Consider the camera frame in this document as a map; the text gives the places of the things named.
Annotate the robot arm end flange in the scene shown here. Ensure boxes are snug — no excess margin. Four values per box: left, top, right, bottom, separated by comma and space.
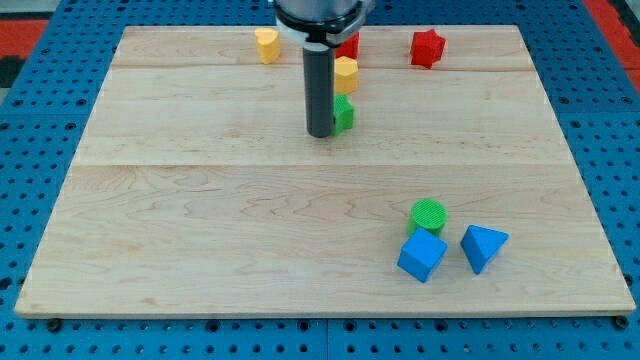
272, 0, 376, 48

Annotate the green circle block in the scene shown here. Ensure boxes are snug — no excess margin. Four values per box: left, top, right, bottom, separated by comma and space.
406, 198, 448, 236

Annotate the green star block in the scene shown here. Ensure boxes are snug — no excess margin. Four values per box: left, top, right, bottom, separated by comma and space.
333, 94, 355, 136

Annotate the yellow hexagon block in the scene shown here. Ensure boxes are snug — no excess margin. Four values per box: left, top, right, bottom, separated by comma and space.
334, 56, 359, 95

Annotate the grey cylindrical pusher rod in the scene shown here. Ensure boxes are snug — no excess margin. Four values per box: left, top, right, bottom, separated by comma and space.
303, 44, 335, 138

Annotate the wooden board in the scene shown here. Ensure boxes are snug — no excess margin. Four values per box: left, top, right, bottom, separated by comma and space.
15, 25, 636, 319

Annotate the blue cube block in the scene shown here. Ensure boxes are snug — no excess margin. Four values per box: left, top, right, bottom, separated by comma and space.
397, 228, 448, 283

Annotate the red block behind rod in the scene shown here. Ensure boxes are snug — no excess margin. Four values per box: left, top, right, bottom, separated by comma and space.
335, 32, 360, 60

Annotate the yellow heart block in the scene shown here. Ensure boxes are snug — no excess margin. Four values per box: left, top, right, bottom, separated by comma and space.
254, 27, 281, 64

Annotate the blue triangle block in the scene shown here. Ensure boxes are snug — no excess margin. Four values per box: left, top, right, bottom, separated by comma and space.
460, 225, 510, 275

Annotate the red star block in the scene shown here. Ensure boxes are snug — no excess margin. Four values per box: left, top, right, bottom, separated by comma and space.
410, 29, 446, 69

